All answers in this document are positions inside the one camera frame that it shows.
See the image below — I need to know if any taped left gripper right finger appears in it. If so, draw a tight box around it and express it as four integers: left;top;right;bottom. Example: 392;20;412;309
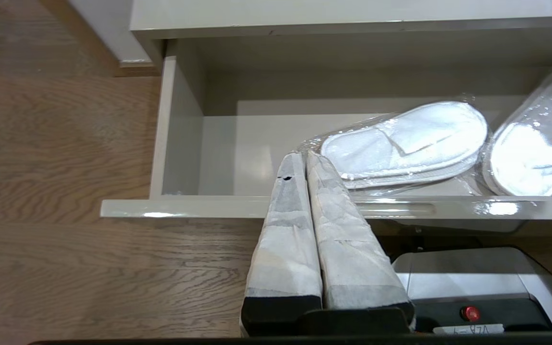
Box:
306;150;416;332

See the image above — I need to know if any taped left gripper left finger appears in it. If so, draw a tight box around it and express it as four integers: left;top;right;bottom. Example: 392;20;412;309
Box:
241;151;323;337

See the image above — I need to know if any white black robot base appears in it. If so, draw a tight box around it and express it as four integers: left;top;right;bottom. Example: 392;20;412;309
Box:
390;246;552;336

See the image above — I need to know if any white label sticker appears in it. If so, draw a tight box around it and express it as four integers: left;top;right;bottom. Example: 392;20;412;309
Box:
432;324;505;335

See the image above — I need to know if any white cabinet drawer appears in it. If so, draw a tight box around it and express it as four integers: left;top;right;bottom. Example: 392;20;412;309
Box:
100;26;552;222

